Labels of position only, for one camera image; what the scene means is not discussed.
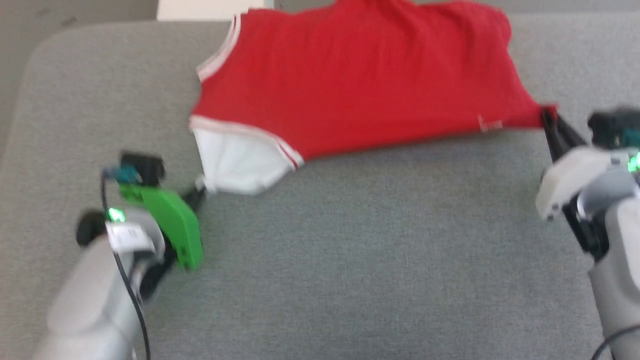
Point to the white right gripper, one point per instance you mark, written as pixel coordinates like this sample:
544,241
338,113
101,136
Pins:
575,175

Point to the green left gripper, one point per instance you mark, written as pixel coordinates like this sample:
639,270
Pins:
175,225

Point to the red white sleeveless shirt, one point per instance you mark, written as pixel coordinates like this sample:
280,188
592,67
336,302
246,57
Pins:
360,80

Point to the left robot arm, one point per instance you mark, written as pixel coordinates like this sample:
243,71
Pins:
95,300

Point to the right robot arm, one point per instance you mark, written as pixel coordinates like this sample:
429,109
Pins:
617,250

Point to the grey fabric sofa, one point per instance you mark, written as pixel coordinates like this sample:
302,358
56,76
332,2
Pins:
350,260

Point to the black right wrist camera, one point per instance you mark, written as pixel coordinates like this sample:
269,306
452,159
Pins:
617,127

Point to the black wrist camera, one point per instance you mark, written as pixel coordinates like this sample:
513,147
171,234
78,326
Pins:
617,127
142,168

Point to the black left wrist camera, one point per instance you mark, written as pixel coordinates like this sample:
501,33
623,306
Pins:
142,168

